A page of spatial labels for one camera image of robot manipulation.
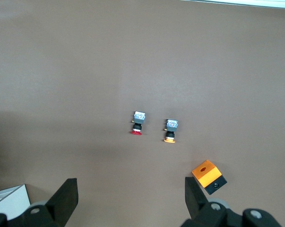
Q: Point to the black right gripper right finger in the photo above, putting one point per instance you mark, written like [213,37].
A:
[194,198]

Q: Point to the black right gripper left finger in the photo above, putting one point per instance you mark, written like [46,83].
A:
[64,198]

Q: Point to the white drawer cabinet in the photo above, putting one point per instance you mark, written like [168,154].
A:
[7,198]

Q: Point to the yellow push button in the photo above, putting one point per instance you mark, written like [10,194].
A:
[171,130]

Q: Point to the red push button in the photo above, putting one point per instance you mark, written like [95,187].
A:
[138,124]

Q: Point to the orange box with black base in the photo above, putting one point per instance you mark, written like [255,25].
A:
[206,173]

